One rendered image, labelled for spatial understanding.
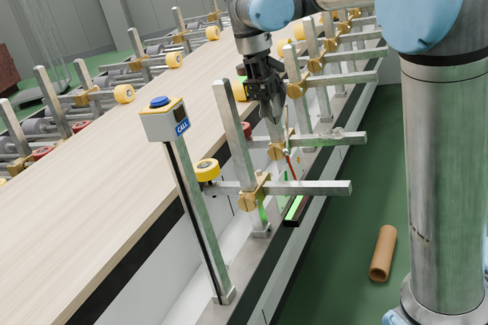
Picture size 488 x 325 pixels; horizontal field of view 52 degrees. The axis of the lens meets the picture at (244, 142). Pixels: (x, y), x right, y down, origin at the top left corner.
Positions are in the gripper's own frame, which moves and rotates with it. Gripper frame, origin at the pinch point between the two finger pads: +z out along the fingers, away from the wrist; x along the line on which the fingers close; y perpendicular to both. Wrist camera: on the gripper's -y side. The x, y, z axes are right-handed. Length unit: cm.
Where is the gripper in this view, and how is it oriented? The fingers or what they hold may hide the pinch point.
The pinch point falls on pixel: (276, 118)
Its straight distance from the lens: 136.9
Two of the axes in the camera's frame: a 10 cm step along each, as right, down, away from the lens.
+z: 2.4, 8.8, 4.0
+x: 8.9, -0.4, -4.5
